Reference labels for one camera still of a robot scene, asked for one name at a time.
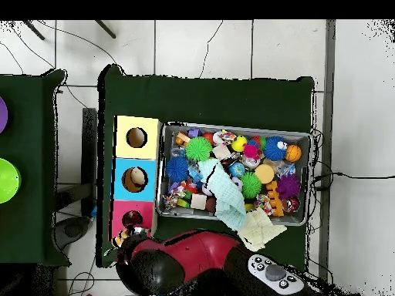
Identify orange-brown teddy bear plush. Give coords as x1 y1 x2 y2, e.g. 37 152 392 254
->
111 228 130 248

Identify mint knitted cloth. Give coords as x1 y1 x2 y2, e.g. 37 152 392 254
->
197 158 248 231

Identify cream knitted cloth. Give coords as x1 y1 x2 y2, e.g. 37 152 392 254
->
238 207 288 252

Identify wooden three-hole box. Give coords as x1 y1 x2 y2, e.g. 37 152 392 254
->
109 115 163 243

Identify clear mesh toy bin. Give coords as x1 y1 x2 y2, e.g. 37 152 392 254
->
156 120 312 227

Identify plain wooden cube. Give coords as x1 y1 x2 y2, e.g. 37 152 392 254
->
190 193 207 210

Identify blue spiky rubber ball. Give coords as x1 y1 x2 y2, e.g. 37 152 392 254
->
165 156 190 183

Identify green spiky rubber ball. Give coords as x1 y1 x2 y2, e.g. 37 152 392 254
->
185 136 213 162

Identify black upright panel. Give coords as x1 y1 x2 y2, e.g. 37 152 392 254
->
80 107 99 214

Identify dark green tablecloth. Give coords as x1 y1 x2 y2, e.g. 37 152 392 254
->
0 69 70 267
95 64 316 272

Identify small green spiky ball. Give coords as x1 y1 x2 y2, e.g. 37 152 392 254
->
239 171 262 200

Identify pink spiky rubber ball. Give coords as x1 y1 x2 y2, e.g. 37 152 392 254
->
243 143 261 160

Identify orange toy burger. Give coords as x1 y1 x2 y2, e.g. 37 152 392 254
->
254 163 275 185

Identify lime green bowl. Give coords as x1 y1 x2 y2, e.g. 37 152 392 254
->
0 157 22 204

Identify purple spiky rubber ball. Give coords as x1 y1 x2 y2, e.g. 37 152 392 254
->
276 174 301 200

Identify blue googly-eyed spiky ball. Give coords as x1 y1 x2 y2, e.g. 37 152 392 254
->
262 136 289 162

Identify orange basketball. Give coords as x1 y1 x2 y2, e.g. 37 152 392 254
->
284 143 303 163

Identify purple bowl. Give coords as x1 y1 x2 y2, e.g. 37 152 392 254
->
0 96 9 135

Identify black tripod leg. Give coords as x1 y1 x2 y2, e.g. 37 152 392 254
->
22 19 46 41
94 19 117 39

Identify black power cable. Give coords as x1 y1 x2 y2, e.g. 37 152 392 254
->
311 171 395 190

